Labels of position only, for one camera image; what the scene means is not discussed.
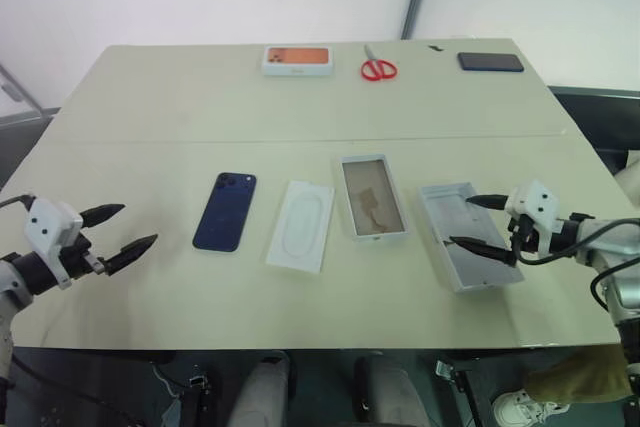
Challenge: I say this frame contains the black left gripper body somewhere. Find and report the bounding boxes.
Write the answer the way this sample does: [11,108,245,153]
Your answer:
[59,231,109,281]

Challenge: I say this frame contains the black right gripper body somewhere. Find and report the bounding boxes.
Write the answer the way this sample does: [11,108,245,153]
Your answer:
[504,213,545,264]

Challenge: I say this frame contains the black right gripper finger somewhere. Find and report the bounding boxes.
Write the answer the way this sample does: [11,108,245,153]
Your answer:
[449,235,516,268]
[466,192,510,212]

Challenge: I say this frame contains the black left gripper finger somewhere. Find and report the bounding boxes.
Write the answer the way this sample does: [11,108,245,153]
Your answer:
[81,203,127,228]
[103,233,160,277]

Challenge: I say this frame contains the white phone box lid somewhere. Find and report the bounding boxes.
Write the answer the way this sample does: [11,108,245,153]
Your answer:
[418,181,527,295]

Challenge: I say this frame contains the dark blue smartphone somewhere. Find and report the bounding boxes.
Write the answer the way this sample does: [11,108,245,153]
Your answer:
[192,171,258,253]

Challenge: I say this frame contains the white cardboard insert tray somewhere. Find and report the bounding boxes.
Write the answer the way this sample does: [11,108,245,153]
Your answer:
[265,178,336,276]

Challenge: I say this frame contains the white phone box base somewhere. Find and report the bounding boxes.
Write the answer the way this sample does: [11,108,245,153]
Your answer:
[339,151,412,243]

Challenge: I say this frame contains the orange printed phone box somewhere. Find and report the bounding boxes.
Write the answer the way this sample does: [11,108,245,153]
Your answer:
[261,44,336,80]

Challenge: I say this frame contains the metal table clamp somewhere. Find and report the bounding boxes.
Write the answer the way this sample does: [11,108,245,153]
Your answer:
[433,359,474,394]
[187,373,210,401]

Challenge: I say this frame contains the dark grey furniture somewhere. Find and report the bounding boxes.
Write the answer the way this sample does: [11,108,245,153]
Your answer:
[546,85,640,176]

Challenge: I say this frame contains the black smartphone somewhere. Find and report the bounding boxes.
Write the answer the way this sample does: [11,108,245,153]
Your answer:
[457,51,526,74]

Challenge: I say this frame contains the white sneaker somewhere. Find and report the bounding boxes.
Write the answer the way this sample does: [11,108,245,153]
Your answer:
[491,388,572,427]

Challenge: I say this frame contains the grey rounded shape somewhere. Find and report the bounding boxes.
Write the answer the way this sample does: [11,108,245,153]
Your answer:
[230,350,292,427]

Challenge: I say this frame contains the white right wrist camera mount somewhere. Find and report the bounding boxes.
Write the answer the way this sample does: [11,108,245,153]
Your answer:
[503,178,561,234]

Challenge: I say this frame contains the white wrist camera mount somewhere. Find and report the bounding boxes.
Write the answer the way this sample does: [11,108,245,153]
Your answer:
[23,198,84,291]
[503,178,561,234]

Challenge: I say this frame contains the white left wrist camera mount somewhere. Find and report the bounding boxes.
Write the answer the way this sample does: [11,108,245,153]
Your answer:
[23,198,84,291]

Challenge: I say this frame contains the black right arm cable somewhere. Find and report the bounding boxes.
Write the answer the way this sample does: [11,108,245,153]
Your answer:
[510,216,640,321]

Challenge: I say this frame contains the grey metal frame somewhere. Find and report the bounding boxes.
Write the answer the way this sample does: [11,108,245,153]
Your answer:
[0,60,54,124]

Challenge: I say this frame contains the red handled scissors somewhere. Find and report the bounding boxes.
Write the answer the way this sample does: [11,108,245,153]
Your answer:
[360,43,400,83]

